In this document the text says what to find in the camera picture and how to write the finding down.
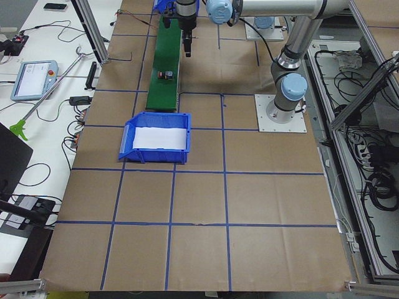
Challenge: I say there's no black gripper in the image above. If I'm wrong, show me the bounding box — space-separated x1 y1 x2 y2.
176 0 198 57

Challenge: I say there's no red push button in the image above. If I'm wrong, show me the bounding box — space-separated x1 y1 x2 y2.
157 71 174 80

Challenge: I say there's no right blue plastic bin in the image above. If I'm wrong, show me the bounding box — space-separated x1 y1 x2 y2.
152 0 176 16

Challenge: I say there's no blue plastic bin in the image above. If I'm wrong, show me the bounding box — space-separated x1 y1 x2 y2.
152 0 176 16
118 112 191 164

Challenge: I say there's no green conveyor belt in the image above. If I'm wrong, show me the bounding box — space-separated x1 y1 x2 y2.
146 19 181 111

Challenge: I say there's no left blue plastic bin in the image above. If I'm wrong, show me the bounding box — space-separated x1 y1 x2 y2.
118 112 191 164

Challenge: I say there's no black handheld bar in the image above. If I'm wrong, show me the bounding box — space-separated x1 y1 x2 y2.
85 62 97 90

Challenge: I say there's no white foam pad left bin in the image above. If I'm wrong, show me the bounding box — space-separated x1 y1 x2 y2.
133 127 187 150

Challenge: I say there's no black power adapter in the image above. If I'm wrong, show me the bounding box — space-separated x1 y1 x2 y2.
69 96 92 106

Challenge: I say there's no teach pendant tablet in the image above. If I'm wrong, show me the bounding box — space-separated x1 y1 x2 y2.
10 60 59 102

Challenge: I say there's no reacher grabber tool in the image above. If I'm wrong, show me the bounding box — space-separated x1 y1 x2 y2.
9 45 92 141

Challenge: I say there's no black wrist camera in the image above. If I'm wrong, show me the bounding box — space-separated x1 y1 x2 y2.
162 1 176 29

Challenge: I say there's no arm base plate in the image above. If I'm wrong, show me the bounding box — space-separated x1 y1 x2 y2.
244 17 287 42
254 94 307 134

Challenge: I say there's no aluminium frame post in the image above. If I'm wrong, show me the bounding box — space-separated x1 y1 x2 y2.
71 0 109 65

